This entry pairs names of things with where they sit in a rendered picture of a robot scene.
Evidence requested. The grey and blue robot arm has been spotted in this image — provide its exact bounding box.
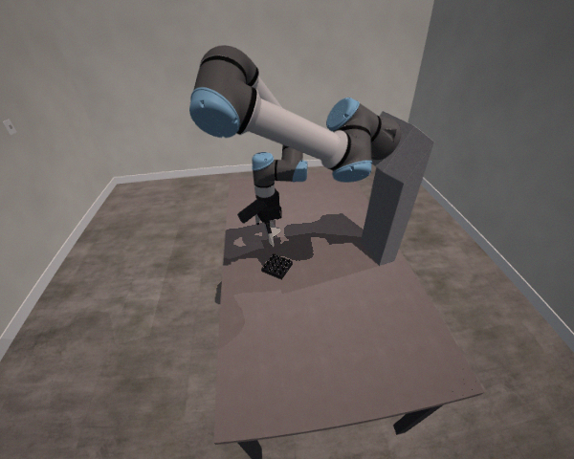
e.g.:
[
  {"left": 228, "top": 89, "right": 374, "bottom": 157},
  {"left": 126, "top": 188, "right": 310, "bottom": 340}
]
[{"left": 189, "top": 46, "right": 401, "bottom": 198}]

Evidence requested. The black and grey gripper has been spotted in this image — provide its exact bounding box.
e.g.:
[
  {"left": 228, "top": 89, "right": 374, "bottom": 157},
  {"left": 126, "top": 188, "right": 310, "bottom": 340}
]
[{"left": 255, "top": 189, "right": 282, "bottom": 246}]

